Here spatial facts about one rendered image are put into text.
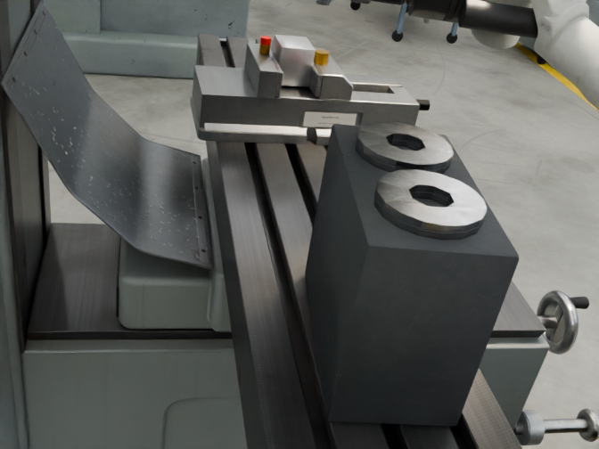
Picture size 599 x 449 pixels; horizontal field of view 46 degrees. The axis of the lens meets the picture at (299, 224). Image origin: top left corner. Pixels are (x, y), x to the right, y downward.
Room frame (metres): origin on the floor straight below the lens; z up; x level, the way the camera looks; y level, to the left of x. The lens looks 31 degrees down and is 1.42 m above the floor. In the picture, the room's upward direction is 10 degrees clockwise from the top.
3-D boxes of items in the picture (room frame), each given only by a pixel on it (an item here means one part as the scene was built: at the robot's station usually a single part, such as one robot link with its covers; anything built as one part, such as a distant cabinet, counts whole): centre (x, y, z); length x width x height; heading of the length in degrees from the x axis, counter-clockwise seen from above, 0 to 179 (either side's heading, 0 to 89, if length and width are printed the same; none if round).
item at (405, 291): (0.55, -0.09, 1.06); 0.22 x 0.12 x 0.20; 10
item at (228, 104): (1.07, 0.03, 1.02); 0.35 x 0.15 x 0.11; 108
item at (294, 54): (1.06, 0.05, 1.07); 0.06 x 0.05 x 0.06; 18
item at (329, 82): (1.07, 0.00, 1.05); 0.12 x 0.06 x 0.04; 18
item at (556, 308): (1.05, -0.46, 0.66); 0.16 x 0.12 x 0.12; 105
